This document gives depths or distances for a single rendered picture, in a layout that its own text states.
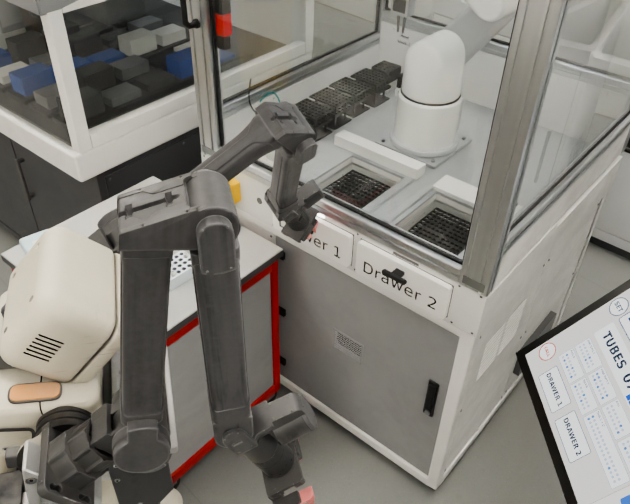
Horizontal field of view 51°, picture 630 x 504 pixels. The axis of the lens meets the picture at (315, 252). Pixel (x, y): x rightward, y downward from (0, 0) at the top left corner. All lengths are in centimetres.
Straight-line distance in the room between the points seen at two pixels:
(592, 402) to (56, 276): 96
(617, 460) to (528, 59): 74
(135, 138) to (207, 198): 170
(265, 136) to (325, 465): 147
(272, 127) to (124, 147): 124
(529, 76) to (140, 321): 88
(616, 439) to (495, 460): 125
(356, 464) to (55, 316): 161
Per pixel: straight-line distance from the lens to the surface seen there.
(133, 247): 72
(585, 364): 139
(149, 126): 242
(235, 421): 97
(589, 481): 130
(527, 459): 255
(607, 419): 132
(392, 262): 173
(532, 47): 134
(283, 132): 118
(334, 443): 246
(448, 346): 184
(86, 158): 231
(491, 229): 153
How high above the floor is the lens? 203
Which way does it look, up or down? 39 degrees down
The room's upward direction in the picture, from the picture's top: 2 degrees clockwise
